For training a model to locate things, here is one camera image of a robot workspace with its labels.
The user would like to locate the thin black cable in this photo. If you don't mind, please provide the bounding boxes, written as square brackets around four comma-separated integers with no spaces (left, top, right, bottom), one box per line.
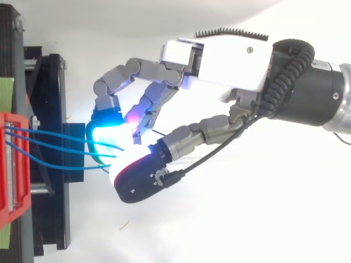
[163,113,263,190]

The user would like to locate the blue cable bundle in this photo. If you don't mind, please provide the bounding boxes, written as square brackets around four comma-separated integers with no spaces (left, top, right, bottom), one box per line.
[4,127,126,171]

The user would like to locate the black stand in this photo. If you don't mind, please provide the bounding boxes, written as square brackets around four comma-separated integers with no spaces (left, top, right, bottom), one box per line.
[0,4,86,263]

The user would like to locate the black coiled cable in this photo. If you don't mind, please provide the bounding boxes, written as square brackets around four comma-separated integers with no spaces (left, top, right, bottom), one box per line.
[259,39,315,119]

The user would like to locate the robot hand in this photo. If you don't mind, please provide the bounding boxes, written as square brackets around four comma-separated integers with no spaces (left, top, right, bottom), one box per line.
[86,27,275,204]

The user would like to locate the red bin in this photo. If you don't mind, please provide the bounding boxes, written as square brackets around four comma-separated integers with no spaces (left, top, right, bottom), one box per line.
[0,112,32,231]

